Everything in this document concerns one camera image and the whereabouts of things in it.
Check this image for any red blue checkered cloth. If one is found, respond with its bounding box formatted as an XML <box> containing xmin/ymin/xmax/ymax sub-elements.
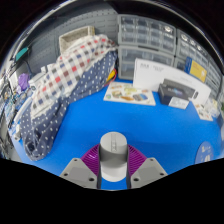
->
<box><xmin>30</xmin><ymin>34</ymin><xmax>118</xmax><ymax>118</ymax></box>

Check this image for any white tissue box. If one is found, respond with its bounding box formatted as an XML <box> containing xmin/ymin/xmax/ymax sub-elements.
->
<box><xmin>203</xmin><ymin>98</ymin><xmax>223</xmax><ymax>118</ymax></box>

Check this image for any white woven basket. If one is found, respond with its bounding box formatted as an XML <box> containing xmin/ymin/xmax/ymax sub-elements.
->
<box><xmin>58</xmin><ymin>25</ymin><xmax>96</xmax><ymax>54</ymax></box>

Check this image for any yellow and blue box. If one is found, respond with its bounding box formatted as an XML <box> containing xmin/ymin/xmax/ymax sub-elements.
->
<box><xmin>184</xmin><ymin>56</ymin><xmax>208</xmax><ymax>83</ymax></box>

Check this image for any long white keyboard box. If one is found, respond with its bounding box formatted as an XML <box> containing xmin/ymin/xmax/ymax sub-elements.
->
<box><xmin>133</xmin><ymin>58</ymin><xmax>212</xmax><ymax>101</ymax></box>

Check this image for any small black box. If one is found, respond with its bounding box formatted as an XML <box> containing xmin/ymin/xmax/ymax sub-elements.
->
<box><xmin>157</xmin><ymin>83</ymin><xmax>191</xmax><ymax>110</ymax></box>

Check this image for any teal object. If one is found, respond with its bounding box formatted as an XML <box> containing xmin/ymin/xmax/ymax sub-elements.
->
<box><xmin>14</xmin><ymin>47</ymin><xmax>30</xmax><ymax>62</ymax></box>

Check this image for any round blue printed mouse pad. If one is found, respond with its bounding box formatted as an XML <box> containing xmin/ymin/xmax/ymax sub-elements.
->
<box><xmin>194</xmin><ymin>140</ymin><xmax>215</xmax><ymax>165</ymax></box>

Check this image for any navy polka dot cloth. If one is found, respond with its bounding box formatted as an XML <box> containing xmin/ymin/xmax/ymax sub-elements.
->
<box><xmin>19</xmin><ymin>50</ymin><xmax>118</xmax><ymax>162</ymax></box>

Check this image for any grey computer mouse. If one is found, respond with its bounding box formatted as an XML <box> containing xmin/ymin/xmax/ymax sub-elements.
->
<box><xmin>98</xmin><ymin>131</ymin><xmax>129</xmax><ymax>183</ymax></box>

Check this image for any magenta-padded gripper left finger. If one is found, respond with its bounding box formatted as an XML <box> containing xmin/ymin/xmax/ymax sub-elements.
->
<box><xmin>59</xmin><ymin>143</ymin><xmax>103</xmax><ymax>190</ymax></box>

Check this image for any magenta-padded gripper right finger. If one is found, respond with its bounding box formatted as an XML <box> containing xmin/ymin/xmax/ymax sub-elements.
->
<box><xmin>125</xmin><ymin>143</ymin><xmax>169</xmax><ymax>190</ymax></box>

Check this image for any yellow plastic object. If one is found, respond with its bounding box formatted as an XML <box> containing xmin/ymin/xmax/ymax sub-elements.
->
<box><xmin>106</xmin><ymin>68</ymin><xmax>118</xmax><ymax>84</ymax></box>

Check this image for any purple plastic object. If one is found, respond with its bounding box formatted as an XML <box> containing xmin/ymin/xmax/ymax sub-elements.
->
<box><xmin>17</xmin><ymin>73</ymin><xmax>30</xmax><ymax>92</ymax></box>

